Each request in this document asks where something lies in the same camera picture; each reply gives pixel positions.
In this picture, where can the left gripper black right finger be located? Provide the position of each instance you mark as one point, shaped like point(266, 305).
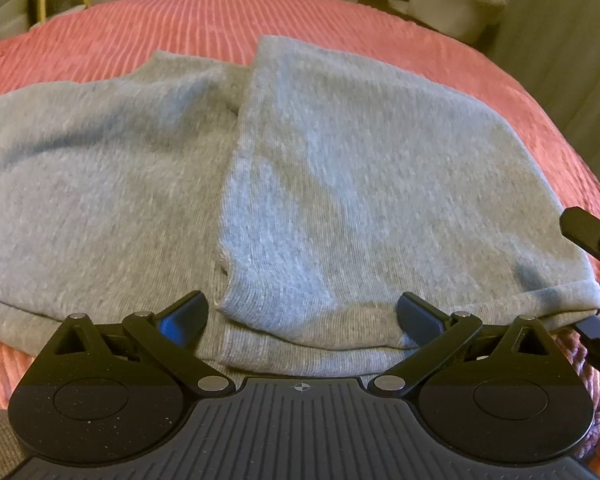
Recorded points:
point(440, 338)

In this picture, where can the grey sweatpants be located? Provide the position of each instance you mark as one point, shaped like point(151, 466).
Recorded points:
point(303, 194)

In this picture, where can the grey ottoman stool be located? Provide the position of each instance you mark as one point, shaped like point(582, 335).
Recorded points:
point(14, 18)

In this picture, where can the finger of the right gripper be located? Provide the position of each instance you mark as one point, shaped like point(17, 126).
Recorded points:
point(589, 327)
point(582, 228)

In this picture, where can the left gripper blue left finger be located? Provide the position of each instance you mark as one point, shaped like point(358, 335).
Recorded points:
point(171, 337)

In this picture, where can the grey upholstered chair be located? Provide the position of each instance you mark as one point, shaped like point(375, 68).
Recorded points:
point(463, 20)

